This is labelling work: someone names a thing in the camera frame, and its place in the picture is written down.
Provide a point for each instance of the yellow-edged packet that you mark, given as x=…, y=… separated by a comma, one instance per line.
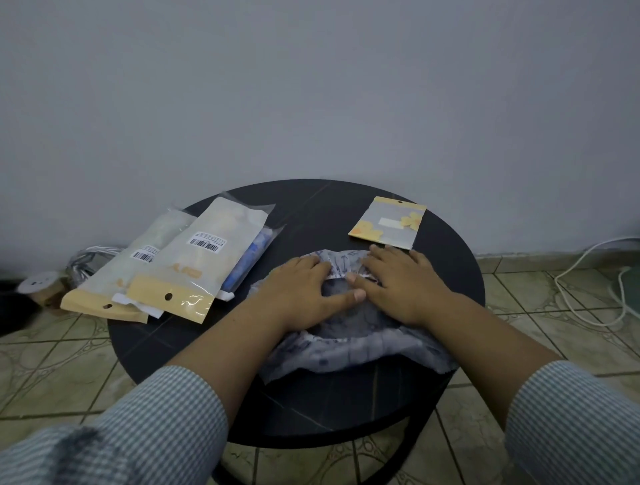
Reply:
x=200, y=270

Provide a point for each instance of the pale green appliance base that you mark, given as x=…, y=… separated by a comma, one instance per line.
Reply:
x=631, y=292

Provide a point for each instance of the ribbon spool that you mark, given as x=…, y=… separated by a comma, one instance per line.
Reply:
x=40, y=287

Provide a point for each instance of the person's left hand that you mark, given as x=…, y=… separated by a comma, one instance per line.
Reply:
x=295, y=300

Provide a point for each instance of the stack of yellow small pouches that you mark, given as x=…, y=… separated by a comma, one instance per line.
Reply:
x=390, y=225

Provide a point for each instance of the silver quilted handbag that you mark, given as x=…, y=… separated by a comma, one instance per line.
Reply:
x=85, y=265

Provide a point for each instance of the black bag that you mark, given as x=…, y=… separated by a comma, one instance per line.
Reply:
x=15, y=312

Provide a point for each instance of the black round side table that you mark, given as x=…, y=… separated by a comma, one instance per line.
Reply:
x=320, y=210

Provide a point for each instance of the person's right hand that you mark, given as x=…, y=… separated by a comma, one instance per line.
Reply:
x=405, y=290

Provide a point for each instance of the blue flower shower cap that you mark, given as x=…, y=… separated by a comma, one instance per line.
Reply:
x=250, y=260

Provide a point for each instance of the person's right forearm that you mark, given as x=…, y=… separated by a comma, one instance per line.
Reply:
x=500, y=360

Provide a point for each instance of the cream packet with barcode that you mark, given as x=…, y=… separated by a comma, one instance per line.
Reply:
x=110, y=280

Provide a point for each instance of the person's left forearm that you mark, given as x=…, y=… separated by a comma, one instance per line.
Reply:
x=215, y=370

